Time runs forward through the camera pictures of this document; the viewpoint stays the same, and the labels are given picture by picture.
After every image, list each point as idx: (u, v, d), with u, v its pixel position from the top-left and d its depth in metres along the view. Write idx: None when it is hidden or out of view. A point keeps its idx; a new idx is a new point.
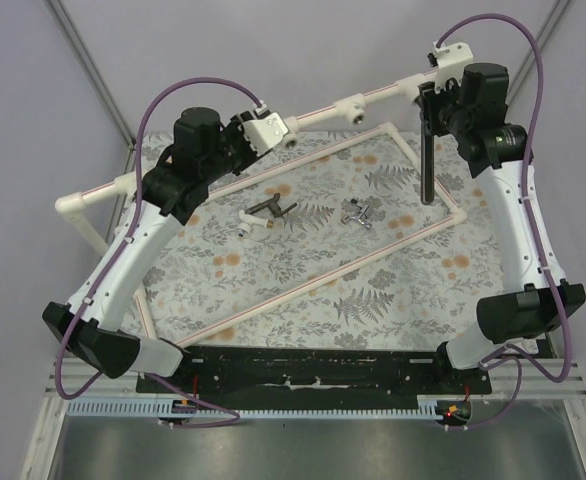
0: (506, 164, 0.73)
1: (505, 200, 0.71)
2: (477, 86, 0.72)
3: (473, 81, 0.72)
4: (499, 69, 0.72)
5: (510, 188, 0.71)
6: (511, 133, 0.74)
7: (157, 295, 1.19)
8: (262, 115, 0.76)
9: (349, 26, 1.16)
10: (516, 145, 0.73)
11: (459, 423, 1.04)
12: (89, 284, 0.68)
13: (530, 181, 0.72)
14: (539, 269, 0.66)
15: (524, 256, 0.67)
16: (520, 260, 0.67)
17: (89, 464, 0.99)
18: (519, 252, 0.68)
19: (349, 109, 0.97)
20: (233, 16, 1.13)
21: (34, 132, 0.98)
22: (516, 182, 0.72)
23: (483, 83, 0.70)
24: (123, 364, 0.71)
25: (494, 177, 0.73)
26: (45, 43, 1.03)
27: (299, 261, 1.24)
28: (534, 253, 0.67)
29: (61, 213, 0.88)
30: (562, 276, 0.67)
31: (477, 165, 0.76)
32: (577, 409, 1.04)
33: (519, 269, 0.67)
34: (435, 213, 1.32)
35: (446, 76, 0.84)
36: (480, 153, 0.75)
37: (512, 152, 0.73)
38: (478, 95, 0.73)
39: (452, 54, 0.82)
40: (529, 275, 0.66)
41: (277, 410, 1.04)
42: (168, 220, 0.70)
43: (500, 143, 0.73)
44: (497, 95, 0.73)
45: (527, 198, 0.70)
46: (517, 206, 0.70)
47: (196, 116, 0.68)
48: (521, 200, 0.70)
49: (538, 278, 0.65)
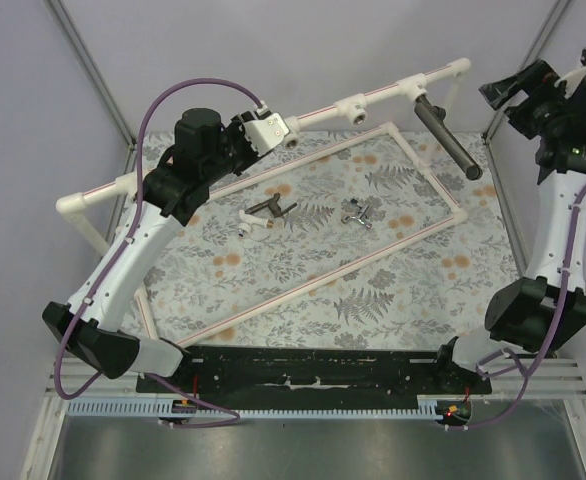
0: (573, 175, 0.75)
1: (557, 202, 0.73)
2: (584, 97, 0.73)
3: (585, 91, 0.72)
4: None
5: (565, 193, 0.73)
6: None
7: (157, 295, 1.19)
8: (263, 116, 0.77)
9: (348, 26, 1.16)
10: None
11: (459, 423, 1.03)
12: (89, 284, 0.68)
13: None
14: (558, 268, 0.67)
15: (548, 253, 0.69)
16: (543, 256, 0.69)
17: (90, 465, 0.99)
18: (545, 249, 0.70)
19: (349, 109, 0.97)
20: (233, 17, 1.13)
21: (33, 131, 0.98)
22: (576, 191, 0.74)
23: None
24: (123, 365, 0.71)
25: (554, 180, 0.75)
26: (45, 42, 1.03)
27: (299, 261, 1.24)
28: (559, 254, 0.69)
29: (61, 213, 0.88)
30: (580, 285, 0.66)
31: (547, 168, 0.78)
32: (577, 409, 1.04)
33: (540, 264, 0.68)
34: (435, 213, 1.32)
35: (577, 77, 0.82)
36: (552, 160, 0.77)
37: (585, 170, 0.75)
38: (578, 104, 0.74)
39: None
40: (546, 270, 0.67)
41: (277, 410, 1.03)
42: (169, 220, 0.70)
43: (575, 157, 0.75)
44: None
45: (578, 206, 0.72)
46: (566, 210, 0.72)
47: (197, 116, 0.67)
48: (572, 206, 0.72)
49: (554, 275, 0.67)
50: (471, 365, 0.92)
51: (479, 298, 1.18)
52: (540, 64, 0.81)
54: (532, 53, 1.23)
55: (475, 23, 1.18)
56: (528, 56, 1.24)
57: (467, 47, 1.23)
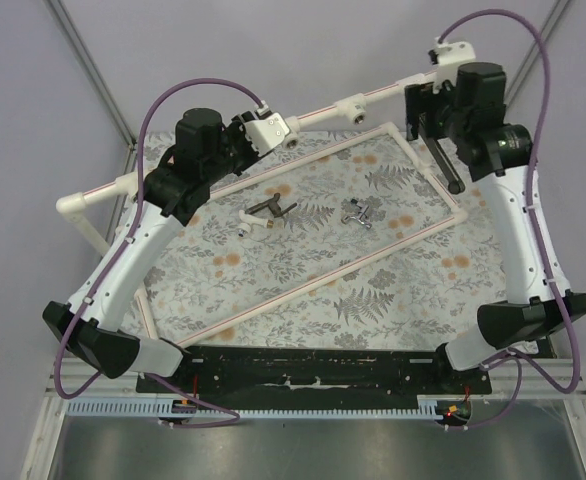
0: (511, 171, 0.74)
1: (510, 209, 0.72)
2: (477, 86, 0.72)
3: (475, 82, 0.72)
4: (495, 69, 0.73)
5: (515, 196, 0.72)
6: (514, 135, 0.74)
7: (157, 295, 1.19)
8: (263, 116, 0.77)
9: (348, 26, 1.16)
10: (520, 144, 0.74)
11: (459, 423, 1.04)
12: (90, 283, 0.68)
13: (535, 189, 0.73)
14: (544, 280, 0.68)
15: (528, 267, 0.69)
16: (526, 273, 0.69)
17: (90, 465, 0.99)
18: (524, 264, 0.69)
19: (350, 108, 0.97)
20: (233, 17, 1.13)
21: (33, 130, 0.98)
22: (521, 189, 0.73)
23: (482, 84, 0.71)
24: (124, 366, 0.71)
25: (497, 184, 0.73)
26: (45, 42, 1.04)
27: (299, 261, 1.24)
28: (539, 264, 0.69)
29: (61, 213, 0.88)
30: (567, 287, 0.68)
31: (480, 169, 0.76)
32: (577, 409, 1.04)
33: (525, 281, 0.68)
34: (435, 213, 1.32)
35: (448, 74, 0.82)
36: (481, 156, 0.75)
37: (517, 155, 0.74)
38: (478, 95, 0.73)
39: (455, 52, 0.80)
40: (535, 287, 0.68)
41: (277, 410, 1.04)
42: (169, 220, 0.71)
43: (504, 147, 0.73)
44: (498, 94, 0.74)
45: (532, 207, 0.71)
46: (522, 214, 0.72)
47: (197, 116, 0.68)
48: (525, 209, 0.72)
49: (543, 289, 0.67)
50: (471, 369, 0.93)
51: (479, 298, 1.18)
52: (409, 88, 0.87)
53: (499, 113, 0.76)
54: (532, 53, 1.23)
55: (474, 23, 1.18)
56: (527, 56, 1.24)
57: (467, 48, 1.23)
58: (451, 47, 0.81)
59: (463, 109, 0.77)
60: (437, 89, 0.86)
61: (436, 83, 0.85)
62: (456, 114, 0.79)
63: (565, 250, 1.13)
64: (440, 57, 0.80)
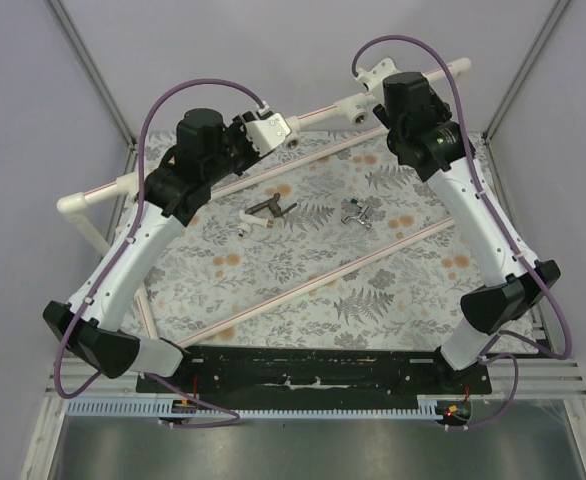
0: (454, 165, 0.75)
1: (464, 198, 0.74)
2: (403, 94, 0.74)
3: (399, 91, 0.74)
4: (413, 74, 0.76)
5: (465, 186, 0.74)
6: (449, 132, 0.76)
7: (157, 295, 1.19)
8: (264, 116, 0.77)
9: (348, 26, 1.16)
10: (455, 138, 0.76)
11: (459, 423, 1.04)
12: (90, 283, 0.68)
13: (479, 175, 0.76)
14: (513, 257, 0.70)
15: (497, 248, 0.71)
16: (495, 253, 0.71)
17: (89, 466, 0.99)
18: (491, 246, 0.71)
19: (350, 108, 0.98)
20: (232, 16, 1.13)
21: (34, 130, 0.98)
22: (467, 177, 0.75)
23: (407, 92, 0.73)
24: (124, 366, 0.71)
25: (445, 179, 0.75)
26: (45, 42, 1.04)
27: (299, 261, 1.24)
28: (504, 243, 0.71)
29: (63, 213, 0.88)
30: (534, 257, 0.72)
31: (427, 170, 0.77)
32: (577, 409, 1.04)
33: (496, 262, 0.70)
34: (435, 213, 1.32)
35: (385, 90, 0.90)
36: (425, 157, 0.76)
37: (455, 150, 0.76)
38: (407, 103, 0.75)
39: (379, 72, 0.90)
40: (507, 266, 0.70)
41: (277, 410, 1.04)
42: (170, 220, 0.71)
43: (442, 145, 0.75)
44: (424, 97, 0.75)
45: (483, 192, 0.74)
46: (476, 200, 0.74)
47: (198, 117, 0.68)
48: (478, 195, 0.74)
49: (515, 266, 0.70)
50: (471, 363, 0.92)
51: None
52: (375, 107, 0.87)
53: (432, 114, 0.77)
54: (532, 53, 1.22)
55: (475, 24, 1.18)
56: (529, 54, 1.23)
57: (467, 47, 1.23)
58: (375, 70, 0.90)
59: (396, 118, 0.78)
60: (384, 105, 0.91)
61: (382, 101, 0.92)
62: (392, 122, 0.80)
63: (565, 251, 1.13)
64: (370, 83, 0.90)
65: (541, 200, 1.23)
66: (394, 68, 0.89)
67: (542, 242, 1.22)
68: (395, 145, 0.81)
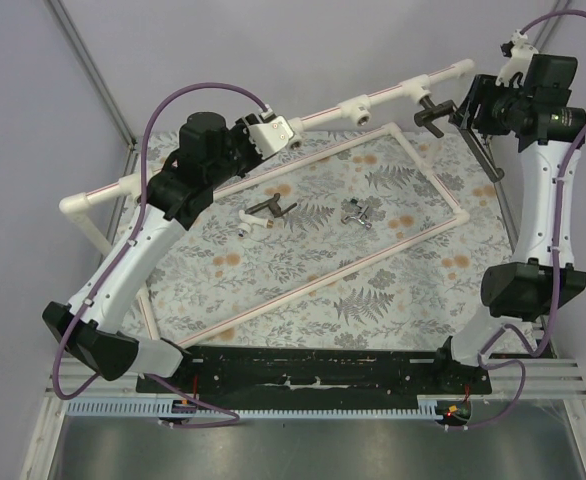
0: (554, 145, 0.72)
1: (540, 177, 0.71)
2: (543, 65, 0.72)
3: (540, 61, 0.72)
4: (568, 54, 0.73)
5: (548, 166, 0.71)
6: (570, 115, 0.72)
7: (158, 295, 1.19)
8: (267, 119, 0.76)
9: (347, 27, 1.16)
10: (574, 125, 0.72)
11: (459, 423, 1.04)
12: (90, 285, 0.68)
13: (572, 166, 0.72)
14: (548, 247, 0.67)
15: (537, 232, 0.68)
16: (533, 235, 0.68)
17: (89, 465, 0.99)
18: (534, 228, 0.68)
19: (353, 110, 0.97)
20: (233, 17, 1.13)
21: (34, 131, 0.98)
22: (558, 161, 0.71)
23: (548, 62, 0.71)
24: (122, 367, 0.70)
25: (536, 152, 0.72)
26: (45, 42, 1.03)
27: (299, 261, 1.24)
28: (548, 232, 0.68)
29: (66, 213, 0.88)
30: (570, 262, 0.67)
31: (526, 139, 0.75)
32: (577, 409, 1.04)
33: (530, 243, 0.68)
34: (435, 213, 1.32)
35: (516, 68, 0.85)
36: (530, 127, 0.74)
37: (565, 133, 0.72)
38: (541, 74, 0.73)
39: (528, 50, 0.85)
40: (537, 250, 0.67)
41: (277, 410, 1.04)
42: (171, 224, 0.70)
43: (555, 122, 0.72)
44: (564, 77, 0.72)
45: (562, 179, 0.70)
46: (549, 184, 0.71)
47: (202, 121, 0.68)
48: (555, 180, 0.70)
49: (544, 255, 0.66)
50: (472, 361, 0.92)
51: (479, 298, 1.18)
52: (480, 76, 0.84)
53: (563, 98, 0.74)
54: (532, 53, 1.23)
55: (476, 24, 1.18)
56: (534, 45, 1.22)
57: (468, 48, 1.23)
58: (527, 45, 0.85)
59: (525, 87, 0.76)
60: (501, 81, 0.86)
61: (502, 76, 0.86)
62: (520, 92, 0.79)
63: None
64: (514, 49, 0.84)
65: None
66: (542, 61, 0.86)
67: None
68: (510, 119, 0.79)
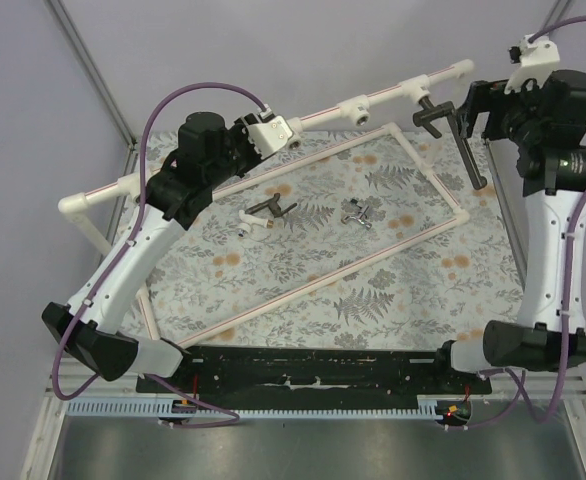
0: (562, 193, 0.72)
1: (549, 230, 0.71)
2: (560, 96, 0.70)
3: (558, 91, 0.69)
4: None
5: (557, 219, 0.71)
6: (579, 160, 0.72)
7: (157, 295, 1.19)
8: (266, 119, 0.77)
9: (347, 26, 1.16)
10: (582, 172, 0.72)
11: (459, 423, 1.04)
12: (90, 285, 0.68)
13: (582, 218, 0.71)
14: (557, 310, 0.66)
15: (545, 293, 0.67)
16: (541, 296, 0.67)
17: (89, 466, 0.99)
18: (542, 289, 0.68)
19: (353, 110, 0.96)
20: (233, 16, 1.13)
21: (33, 130, 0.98)
22: (568, 214, 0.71)
23: (566, 96, 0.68)
24: (122, 368, 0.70)
25: (544, 203, 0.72)
26: (45, 42, 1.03)
27: (299, 261, 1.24)
28: (557, 293, 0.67)
29: (65, 213, 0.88)
30: (580, 326, 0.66)
31: (533, 184, 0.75)
32: (577, 409, 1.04)
33: (538, 305, 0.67)
34: (435, 213, 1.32)
35: (526, 75, 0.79)
36: (538, 171, 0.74)
37: (573, 180, 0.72)
38: (557, 107, 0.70)
39: (538, 54, 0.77)
40: (545, 314, 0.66)
41: (277, 410, 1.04)
42: (171, 224, 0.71)
43: (563, 168, 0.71)
44: (580, 112, 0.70)
45: (572, 234, 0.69)
46: (558, 238, 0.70)
47: (201, 121, 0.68)
48: (564, 235, 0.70)
49: (553, 319, 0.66)
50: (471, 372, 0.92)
51: (479, 298, 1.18)
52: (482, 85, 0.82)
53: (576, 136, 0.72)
54: None
55: (476, 23, 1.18)
56: None
57: (468, 48, 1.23)
58: (537, 48, 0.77)
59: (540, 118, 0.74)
60: (509, 90, 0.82)
61: (510, 84, 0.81)
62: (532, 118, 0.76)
63: None
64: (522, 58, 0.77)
65: None
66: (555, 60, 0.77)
67: None
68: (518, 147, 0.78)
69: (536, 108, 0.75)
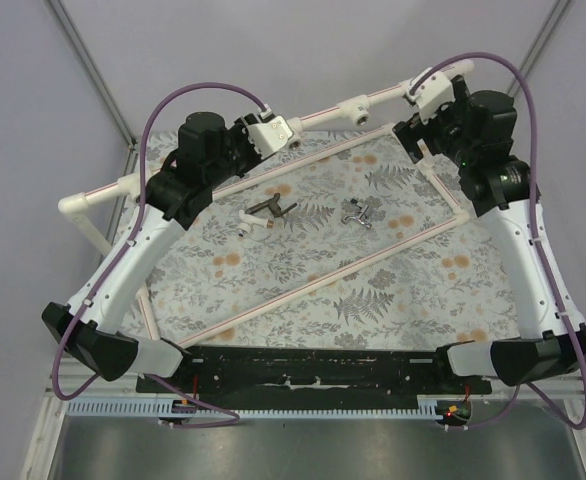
0: (512, 205, 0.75)
1: (516, 242, 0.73)
2: (485, 119, 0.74)
3: (481, 115, 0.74)
4: (506, 103, 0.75)
5: (520, 229, 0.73)
6: (515, 172, 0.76)
7: (157, 295, 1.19)
8: (266, 119, 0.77)
9: (348, 26, 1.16)
10: (523, 181, 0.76)
11: (459, 423, 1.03)
12: (89, 285, 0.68)
13: (538, 221, 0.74)
14: (556, 313, 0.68)
15: (539, 300, 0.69)
16: (537, 305, 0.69)
17: (89, 466, 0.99)
18: (534, 297, 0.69)
19: (353, 110, 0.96)
20: (233, 17, 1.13)
21: (33, 130, 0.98)
22: (526, 222, 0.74)
23: (491, 119, 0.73)
24: (122, 368, 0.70)
25: (501, 218, 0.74)
26: (45, 42, 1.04)
27: (299, 261, 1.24)
28: (549, 297, 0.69)
29: (64, 213, 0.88)
30: (581, 320, 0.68)
31: (484, 204, 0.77)
32: (577, 409, 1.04)
33: (537, 314, 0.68)
34: (435, 213, 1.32)
35: (433, 106, 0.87)
36: (485, 192, 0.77)
37: (519, 191, 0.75)
38: (484, 129, 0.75)
39: (427, 91, 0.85)
40: (548, 321, 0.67)
41: (277, 410, 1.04)
42: (171, 223, 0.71)
43: (506, 183, 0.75)
44: (506, 130, 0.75)
45: (538, 240, 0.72)
46: (527, 246, 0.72)
47: (201, 122, 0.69)
48: (532, 241, 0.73)
49: (556, 323, 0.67)
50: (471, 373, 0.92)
51: (479, 298, 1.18)
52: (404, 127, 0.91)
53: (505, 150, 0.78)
54: (532, 51, 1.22)
55: (475, 23, 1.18)
56: (532, 47, 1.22)
57: (468, 47, 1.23)
58: (425, 86, 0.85)
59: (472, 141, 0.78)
60: (426, 119, 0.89)
61: (424, 116, 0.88)
62: (463, 141, 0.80)
63: (563, 251, 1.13)
64: (419, 102, 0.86)
65: None
66: (446, 83, 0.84)
67: None
68: (460, 170, 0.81)
69: (464, 131, 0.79)
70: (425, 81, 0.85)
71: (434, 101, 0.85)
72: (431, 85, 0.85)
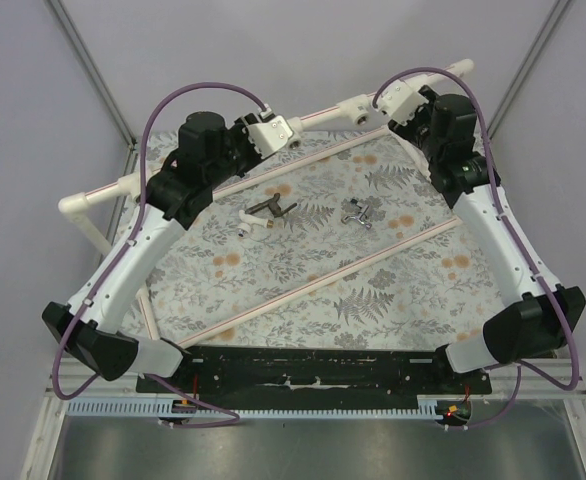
0: (477, 190, 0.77)
1: (485, 219, 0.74)
2: (449, 120, 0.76)
3: (445, 116, 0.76)
4: (468, 103, 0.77)
5: (486, 207, 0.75)
6: (478, 165, 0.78)
7: (158, 295, 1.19)
8: (266, 119, 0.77)
9: (348, 26, 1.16)
10: (486, 173, 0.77)
11: (459, 423, 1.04)
12: (90, 285, 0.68)
13: (503, 201, 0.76)
14: (532, 277, 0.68)
15: (514, 267, 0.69)
16: (513, 272, 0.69)
17: (89, 466, 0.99)
18: (509, 266, 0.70)
19: (353, 110, 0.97)
20: (233, 17, 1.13)
21: (33, 130, 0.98)
22: (490, 202, 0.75)
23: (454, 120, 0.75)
24: (122, 367, 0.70)
25: (468, 201, 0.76)
26: (46, 42, 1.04)
27: (299, 261, 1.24)
28: (524, 264, 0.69)
29: (65, 213, 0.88)
30: (557, 281, 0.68)
31: (452, 196, 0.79)
32: (577, 409, 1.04)
33: (514, 281, 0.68)
34: (435, 213, 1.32)
35: (406, 110, 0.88)
36: (451, 185, 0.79)
37: (480, 181, 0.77)
38: (449, 129, 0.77)
39: (394, 99, 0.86)
40: (525, 284, 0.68)
41: (277, 410, 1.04)
42: (171, 224, 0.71)
43: (467, 174, 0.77)
44: (469, 129, 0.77)
45: (504, 214, 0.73)
46: (496, 221, 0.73)
47: (201, 122, 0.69)
48: (499, 217, 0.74)
49: (533, 286, 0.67)
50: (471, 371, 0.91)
51: (479, 298, 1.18)
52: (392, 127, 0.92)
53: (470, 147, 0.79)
54: (532, 52, 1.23)
55: (475, 23, 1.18)
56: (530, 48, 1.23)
57: (467, 48, 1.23)
58: (389, 94, 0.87)
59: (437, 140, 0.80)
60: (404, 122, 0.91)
61: (400, 120, 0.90)
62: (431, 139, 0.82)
63: (563, 251, 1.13)
64: (388, 111, 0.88)
65: (539, 199, 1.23)
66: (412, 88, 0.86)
67: (539, 241, 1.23)
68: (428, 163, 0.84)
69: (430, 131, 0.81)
70: (388, 90, 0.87)
71: (405, 107, 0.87)
72: (397, 93, 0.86)
